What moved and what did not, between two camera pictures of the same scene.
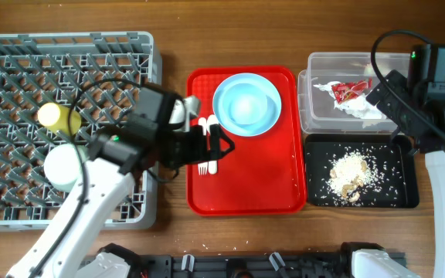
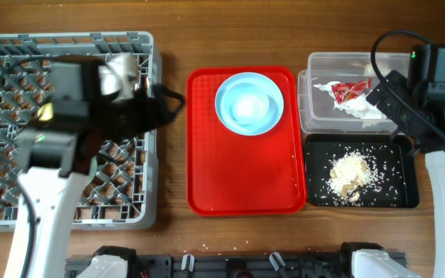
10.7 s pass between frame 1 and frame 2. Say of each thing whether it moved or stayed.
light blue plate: stayed
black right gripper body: stayed
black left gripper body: moved
